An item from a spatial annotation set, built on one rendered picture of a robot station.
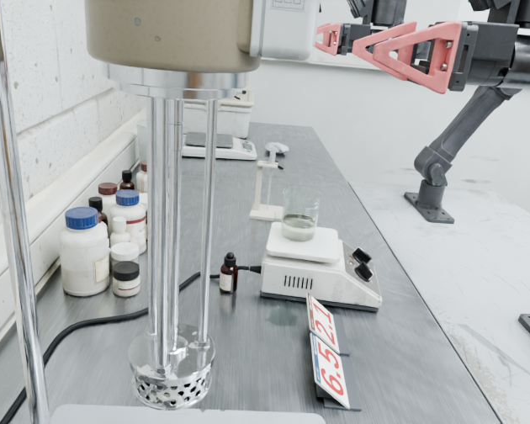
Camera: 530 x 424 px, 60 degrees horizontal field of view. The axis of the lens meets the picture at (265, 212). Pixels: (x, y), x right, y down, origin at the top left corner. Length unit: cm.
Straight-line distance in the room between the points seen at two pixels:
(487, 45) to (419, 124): 178
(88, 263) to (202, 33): 55
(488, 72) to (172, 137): 37
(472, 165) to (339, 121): 71
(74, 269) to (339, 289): 41
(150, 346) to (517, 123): 229
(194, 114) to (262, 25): 155
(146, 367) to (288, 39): 25
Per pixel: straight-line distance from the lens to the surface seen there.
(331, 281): 74
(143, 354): 38
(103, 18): 27
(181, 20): 25
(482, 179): 253
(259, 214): 107
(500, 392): 71
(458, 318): 83
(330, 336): 68
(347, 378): 64
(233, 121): 180
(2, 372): 67
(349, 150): 225
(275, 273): 74
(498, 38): 56
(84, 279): 76
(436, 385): 68
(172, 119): 30
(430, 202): 127
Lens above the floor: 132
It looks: 22 degrees down
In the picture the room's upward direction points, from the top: 5 degrees clockwise
